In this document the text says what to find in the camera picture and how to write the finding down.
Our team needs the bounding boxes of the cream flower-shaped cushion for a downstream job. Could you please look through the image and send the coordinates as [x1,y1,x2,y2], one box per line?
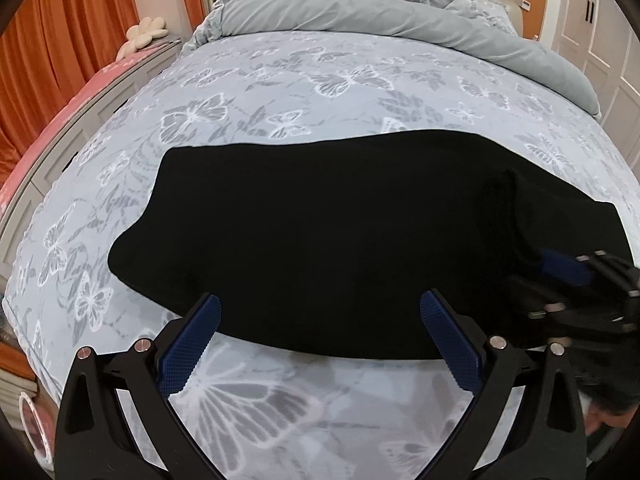
[120,16,171,61]

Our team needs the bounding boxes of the grey duvet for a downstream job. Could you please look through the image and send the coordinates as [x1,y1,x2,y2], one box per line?
[180,0,601,116]

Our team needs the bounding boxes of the pink bench mat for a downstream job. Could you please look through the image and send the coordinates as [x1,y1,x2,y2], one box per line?
[0,42,176,211]

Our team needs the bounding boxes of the person's right hand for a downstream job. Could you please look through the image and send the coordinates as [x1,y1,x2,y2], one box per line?
[583,400,621,437]

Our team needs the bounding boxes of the butterfly print bed sheet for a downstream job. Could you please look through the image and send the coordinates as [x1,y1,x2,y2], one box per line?
[2,30,640,480]

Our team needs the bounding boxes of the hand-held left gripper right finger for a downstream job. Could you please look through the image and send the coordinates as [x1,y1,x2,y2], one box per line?
[419,288,587,480]

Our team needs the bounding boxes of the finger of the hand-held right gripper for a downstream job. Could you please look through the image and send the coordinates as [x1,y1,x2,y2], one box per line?
[536,247,608,287]
[505,277,576,323]

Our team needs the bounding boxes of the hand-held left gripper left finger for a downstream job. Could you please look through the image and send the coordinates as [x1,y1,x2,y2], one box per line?
[54,292,223,480]

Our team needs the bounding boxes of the white panelled wardrobe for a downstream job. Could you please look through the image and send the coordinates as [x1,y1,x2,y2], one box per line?
[540,0,640,171]

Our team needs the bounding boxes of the black pants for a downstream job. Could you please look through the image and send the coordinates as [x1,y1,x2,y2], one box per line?
[107,129,632,361]

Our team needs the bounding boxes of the round white rimmed object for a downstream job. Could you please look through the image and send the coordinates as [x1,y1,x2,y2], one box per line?
[17,392,53,463]

